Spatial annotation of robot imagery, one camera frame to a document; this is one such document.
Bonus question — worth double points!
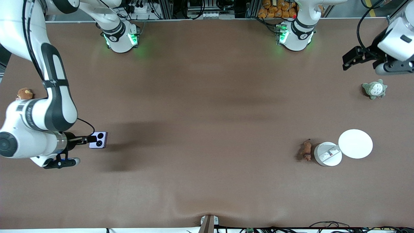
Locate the lilac flip phone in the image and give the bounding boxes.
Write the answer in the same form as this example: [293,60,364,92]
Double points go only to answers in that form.
[89,131,108,149]

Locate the brown lion statue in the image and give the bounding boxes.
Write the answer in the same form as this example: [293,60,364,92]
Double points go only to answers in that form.
[298,139,313,161]

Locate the grey totoro plush toy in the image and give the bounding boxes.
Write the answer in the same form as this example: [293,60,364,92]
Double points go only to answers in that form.
[362,79,388,100]

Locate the brown plush toy with tag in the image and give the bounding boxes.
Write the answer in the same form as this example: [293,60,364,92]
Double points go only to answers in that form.
[16,88,34,101]

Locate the white round lid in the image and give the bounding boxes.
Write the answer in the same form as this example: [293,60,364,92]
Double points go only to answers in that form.
[338,129,373,159]

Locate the orange plush toy pile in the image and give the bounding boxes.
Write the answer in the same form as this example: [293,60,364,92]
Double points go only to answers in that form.
[258,0,297,19]

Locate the white round container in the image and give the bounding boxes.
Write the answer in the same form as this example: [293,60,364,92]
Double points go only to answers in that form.
[314,142,343,167]

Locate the white power strip with plugs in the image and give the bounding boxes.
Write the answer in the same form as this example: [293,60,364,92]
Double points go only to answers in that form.
[125,0,156,14]

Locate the black equipment rack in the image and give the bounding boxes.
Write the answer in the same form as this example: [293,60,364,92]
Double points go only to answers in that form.
[155,0,259,19]

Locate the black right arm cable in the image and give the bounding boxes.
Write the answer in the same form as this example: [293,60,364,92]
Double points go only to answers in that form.
[76,118,96,138]

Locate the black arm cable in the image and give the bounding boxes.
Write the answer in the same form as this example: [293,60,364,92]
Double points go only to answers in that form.
[76,118,96,138]
[356,0,388,54]

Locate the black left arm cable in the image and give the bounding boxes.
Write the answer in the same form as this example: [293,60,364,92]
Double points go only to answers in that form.
[356,0,388,54]

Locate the aluminium table frame rail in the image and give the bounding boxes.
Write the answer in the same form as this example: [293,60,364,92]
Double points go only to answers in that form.
[386,0,409,25]

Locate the camera stand with bracket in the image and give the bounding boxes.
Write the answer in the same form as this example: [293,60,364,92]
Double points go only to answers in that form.
[198,215,219,233]

